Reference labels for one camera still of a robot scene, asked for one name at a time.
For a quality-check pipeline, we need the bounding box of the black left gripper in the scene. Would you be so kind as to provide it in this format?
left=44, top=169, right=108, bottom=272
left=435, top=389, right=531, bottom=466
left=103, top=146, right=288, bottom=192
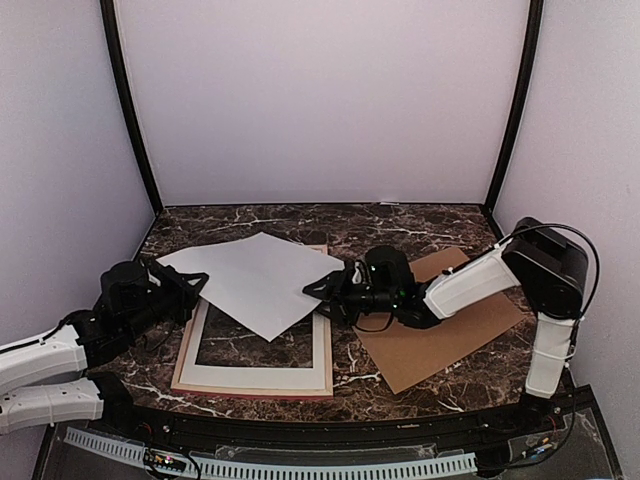
left=124, top=264, right=208, bottom=342

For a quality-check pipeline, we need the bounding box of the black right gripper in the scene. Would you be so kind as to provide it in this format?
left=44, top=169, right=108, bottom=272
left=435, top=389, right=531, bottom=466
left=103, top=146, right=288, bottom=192
left=303, top=269, right=398, bottom=325

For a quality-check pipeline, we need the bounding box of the landscape photo print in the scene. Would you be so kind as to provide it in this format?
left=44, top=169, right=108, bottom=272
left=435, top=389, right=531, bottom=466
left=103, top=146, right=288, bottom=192
left=158, top=232, right=344, bottom=341

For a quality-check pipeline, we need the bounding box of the brown cardboard backing board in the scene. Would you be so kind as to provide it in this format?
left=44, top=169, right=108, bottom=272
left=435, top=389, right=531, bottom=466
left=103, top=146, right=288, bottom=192
left=349, top=245, right=527, bottom=395

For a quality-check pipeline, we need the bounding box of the light wooden picture frame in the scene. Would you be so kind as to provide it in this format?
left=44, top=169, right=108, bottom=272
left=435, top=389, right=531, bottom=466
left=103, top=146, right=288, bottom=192
left=159, top=233, right=343, bottom=399

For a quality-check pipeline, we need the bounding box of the white mat board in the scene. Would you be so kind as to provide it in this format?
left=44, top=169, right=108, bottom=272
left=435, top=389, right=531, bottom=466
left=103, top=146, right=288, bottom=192
left=171, top=301, right=333, bottom=399

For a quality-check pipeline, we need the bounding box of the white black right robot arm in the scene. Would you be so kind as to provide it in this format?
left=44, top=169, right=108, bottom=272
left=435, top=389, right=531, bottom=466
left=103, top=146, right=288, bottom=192
left=302, top=217, right=600, bottom=434

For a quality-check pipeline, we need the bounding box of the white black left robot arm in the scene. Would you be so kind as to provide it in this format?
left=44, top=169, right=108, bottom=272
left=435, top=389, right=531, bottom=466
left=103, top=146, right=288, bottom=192
left=1, top=260, right=209, bottom=436

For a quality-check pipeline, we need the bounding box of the small circuit board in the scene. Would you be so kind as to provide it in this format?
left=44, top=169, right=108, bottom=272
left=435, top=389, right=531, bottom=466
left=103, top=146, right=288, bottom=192
left=143, top=449, right=187, bottom=473

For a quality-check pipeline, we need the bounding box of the grey slotted cable duct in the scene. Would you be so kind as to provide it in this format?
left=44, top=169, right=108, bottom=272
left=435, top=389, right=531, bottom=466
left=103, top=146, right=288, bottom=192
left=64, top=427, right=477, bottom=479

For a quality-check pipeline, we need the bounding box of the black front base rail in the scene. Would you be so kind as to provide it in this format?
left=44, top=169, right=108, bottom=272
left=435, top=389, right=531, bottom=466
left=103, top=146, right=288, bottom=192
left=29, top=384, right=626, bottom=480

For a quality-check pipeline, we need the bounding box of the black left corner post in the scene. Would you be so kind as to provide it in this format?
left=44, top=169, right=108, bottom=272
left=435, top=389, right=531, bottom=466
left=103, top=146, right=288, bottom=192
left=99, top=0, right=164, bottom=216

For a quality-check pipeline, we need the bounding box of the black corner post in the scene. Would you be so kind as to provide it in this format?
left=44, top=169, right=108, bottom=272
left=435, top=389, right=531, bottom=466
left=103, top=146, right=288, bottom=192
left=483, top=0, right=545, bottom=215
left=99, top=0, right=164, bottom=216

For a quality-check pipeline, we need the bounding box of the black right corner post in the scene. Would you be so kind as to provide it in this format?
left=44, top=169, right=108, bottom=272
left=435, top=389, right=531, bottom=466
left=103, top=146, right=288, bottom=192
left=483, top=0, right=545, bottom=215

